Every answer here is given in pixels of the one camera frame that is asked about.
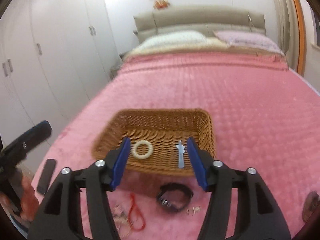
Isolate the pink bed blanket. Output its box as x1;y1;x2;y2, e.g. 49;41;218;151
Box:
46;52;319;239

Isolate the orange wall decoration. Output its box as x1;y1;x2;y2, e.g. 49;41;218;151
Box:
153;0;170;10

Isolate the black smartphone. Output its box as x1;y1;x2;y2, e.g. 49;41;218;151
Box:
36;159;56;196

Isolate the beige curtain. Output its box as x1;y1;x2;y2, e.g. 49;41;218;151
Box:
274;0;306;76

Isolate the left hand orange glove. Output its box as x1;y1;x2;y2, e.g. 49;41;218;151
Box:
1;175;40;224

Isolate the clear crystal bead necklace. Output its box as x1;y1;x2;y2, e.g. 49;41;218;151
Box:
111;203;133;238

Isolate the pink pillow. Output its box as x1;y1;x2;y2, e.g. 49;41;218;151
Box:
213;30;284;55

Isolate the brown wicker basket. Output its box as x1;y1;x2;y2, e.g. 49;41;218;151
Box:
91;109;216;176

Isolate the black bracelet band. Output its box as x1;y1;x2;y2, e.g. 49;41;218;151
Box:
156;183;194;213

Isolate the white pillow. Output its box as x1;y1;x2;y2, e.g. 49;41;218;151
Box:
136;30;207;50

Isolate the grey padded headboard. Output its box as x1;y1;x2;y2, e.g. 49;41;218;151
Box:
133;5;266;43

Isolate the white wardrobe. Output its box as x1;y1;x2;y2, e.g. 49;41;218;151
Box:
0;0;121;165

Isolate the red cord bracelet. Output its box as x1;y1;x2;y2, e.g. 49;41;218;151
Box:
127;192;147;231

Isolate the light blue hair clip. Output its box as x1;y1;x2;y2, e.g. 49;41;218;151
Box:
176;140;185;169

